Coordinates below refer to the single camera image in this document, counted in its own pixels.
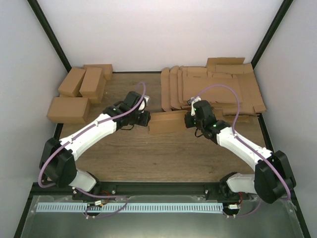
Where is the cardboard box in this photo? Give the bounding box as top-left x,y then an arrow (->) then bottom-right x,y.
88,76 -> 106,104
148,110 -> 187,134
58,67 -> 86,97
79,67 -> 103,97
47,97 -> 91,124
83,64 -> 113,81

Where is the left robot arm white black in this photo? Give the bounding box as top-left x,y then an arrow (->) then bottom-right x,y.
38,91 -> 151,200

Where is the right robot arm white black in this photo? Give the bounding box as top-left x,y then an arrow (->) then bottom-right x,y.
184,97 -> 296,204

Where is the folded cardboard box front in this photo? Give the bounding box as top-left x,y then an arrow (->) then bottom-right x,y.
47,97 -> 91,124

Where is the stack of flat cardboard blanks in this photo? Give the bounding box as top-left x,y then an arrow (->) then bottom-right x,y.
160,58 -> 266,122

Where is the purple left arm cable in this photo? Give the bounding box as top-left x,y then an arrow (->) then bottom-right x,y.
38,82 -> 147,219

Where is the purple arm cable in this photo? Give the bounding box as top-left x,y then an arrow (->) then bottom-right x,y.
38,82 -> 147,219
194,84 -> 292,219

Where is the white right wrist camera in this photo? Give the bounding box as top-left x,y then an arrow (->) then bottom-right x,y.
188,96 -> 201,116

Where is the black aluminium frame rail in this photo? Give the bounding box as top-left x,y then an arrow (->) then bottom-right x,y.
32,181 -> 293,199

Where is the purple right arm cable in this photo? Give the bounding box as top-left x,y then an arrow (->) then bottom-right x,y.
194,84 -> 292,219

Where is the light blue slotted cable duct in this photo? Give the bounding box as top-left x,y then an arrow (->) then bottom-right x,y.
36,202 -> 223,214

